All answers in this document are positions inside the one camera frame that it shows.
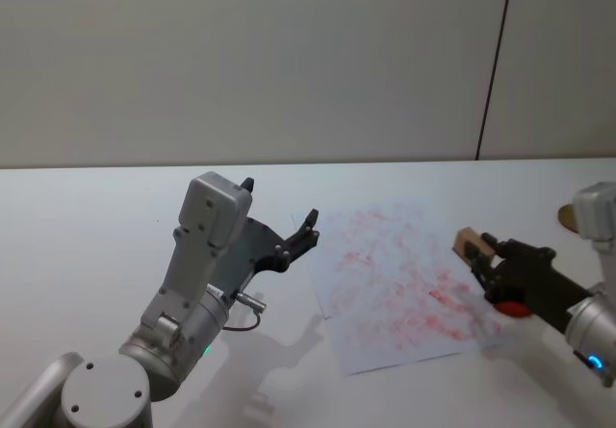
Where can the white paper with red scribbles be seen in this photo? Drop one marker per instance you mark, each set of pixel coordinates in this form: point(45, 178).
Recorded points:
point(385, 284)

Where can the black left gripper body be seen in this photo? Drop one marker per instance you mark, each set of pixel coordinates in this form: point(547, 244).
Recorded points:
point(255, 247)

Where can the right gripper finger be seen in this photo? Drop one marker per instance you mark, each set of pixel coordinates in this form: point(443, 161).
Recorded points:
point(481, 269)
point(495, 247)

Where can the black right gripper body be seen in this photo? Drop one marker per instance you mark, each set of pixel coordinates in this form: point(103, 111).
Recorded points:
point(529, 279)

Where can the red rounded object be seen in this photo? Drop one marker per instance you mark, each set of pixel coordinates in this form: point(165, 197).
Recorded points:
point(512, 309)

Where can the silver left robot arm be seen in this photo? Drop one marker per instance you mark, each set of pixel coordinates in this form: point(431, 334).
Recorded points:
point(192, 274)

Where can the small wooden block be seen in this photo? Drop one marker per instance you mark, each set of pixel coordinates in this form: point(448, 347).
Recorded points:
point(466, 239)

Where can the brown round disc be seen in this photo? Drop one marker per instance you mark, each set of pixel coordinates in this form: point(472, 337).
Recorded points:
point(567, 219)

